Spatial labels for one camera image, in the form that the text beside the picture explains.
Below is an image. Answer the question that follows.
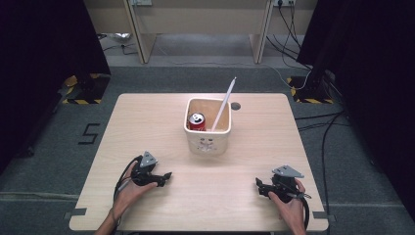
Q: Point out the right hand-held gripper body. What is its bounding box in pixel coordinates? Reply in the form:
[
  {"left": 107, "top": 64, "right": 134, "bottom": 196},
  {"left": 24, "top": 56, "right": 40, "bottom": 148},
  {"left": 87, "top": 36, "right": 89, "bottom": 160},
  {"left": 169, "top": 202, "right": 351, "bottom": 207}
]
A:
[{"left": 269, "top": 164, "right": 306, "bottom": 204}]

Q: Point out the person's right hand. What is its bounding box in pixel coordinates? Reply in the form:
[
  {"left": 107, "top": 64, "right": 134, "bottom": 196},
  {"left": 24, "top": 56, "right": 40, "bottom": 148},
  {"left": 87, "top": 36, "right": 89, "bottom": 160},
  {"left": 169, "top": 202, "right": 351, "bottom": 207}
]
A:
[{"left": 267, "top": 178, "right": 308, "bottom": 231}]

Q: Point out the white square bin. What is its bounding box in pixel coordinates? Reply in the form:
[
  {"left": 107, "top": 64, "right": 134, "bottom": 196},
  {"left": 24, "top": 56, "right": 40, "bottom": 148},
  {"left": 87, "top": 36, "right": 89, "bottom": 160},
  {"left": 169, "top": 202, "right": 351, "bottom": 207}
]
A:
[{"left": 183, "top": 96, "right": 233, "bottom": 156}]

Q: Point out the black curtain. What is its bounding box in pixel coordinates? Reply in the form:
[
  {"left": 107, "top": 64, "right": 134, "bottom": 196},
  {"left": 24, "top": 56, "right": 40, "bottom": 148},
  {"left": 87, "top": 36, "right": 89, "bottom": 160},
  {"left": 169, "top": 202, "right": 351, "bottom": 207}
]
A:
[
  {"left": 0, "top": 0, "right": 112, "bottom": 174},
  {"left": 296, "top": 0, "right": 415, "bottom": 218}
]

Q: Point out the white floor cable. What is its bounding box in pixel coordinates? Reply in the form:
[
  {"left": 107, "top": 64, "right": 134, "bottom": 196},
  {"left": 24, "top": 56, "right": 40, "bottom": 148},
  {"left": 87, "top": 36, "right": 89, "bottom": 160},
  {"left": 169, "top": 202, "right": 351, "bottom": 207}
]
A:
[{"left": 259, "top": 62, "right": 313, "bottom": 91}]

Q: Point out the thin black floor cable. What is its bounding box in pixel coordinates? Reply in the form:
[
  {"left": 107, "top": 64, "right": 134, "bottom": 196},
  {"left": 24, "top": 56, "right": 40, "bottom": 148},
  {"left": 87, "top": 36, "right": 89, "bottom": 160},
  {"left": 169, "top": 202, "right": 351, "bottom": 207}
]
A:
[{"left": 97, "top": 32, "right": 139, "bottom": 57}]

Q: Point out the red drink can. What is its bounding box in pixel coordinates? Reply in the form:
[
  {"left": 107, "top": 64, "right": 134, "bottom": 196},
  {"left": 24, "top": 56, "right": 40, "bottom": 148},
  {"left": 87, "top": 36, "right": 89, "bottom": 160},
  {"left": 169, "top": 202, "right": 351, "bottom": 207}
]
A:
[{"left": 187, "top": 112, "right": 208, "bottom": 132}]

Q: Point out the crumpled silver foil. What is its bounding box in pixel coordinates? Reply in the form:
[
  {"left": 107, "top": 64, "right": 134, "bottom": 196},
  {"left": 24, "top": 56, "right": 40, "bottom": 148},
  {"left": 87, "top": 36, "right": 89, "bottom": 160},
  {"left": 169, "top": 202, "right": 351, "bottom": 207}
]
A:
[{"left": 112, "top": 31, "right": 133, "bottom": 44}]

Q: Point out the black stand base hazard tape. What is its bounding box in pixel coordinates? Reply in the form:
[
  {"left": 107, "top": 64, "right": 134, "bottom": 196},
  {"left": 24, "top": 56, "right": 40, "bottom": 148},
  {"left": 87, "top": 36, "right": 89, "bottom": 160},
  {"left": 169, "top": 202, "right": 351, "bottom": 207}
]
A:
[
  {"left": 286, "top": 75, "right": 336, "bottom": 105},
  {"left": 61, "top": 72, "right": 112, "bottom": 106}
]

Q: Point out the long white stick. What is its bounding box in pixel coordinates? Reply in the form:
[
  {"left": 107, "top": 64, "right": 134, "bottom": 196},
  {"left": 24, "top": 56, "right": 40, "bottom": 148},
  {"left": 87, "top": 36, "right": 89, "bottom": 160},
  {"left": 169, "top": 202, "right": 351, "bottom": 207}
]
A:
[{"left": 210, "top": 76, "right": 238, "bottom": 133}]

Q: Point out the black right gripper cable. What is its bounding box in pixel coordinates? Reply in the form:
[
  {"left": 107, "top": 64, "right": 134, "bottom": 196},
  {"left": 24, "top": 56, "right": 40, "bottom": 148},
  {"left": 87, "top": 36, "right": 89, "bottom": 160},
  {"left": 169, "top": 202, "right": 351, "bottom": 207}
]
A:
[{"left": 293, "top": 190, "right": 312, "bottom": 230}]

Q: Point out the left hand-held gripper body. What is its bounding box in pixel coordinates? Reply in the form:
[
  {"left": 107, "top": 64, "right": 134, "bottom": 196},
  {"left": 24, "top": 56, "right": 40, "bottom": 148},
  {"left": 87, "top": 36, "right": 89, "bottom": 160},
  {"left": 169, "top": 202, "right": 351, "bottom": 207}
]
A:
[{"left": 130, "top": 150, "right": 160, "bottom": 188}]

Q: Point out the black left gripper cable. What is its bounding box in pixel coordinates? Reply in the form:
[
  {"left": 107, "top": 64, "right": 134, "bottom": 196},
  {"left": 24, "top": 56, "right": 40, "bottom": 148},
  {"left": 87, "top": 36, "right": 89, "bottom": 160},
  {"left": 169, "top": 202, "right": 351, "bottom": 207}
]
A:
[{"left": 113, "top": 155, "right": 144, "bottom": 205}]

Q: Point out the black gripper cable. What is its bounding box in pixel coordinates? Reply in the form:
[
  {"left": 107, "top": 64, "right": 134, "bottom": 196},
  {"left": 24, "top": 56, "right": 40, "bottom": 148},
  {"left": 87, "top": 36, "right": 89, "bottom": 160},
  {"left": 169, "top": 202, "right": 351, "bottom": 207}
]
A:
[
  {"left": 113, "top": 155, "right": 144, "bottom": 205},
  {"left": 293, "top": 190, "right": 312, "bottom": 230}
]

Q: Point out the black cable bundle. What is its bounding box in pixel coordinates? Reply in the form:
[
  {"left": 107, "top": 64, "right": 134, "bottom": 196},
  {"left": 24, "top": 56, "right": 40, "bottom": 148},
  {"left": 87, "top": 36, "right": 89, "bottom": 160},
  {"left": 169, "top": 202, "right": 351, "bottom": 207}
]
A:
[{"left": 265, "top": 2, "right": 313, "bottom": 71}]

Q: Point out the person's left hand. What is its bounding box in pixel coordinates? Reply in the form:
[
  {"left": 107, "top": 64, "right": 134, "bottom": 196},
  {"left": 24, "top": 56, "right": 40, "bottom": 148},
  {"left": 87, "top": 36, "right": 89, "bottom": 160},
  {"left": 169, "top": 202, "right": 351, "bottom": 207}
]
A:
[{"left": 112, "top": 161, "right": 159, "bottom": 217}]

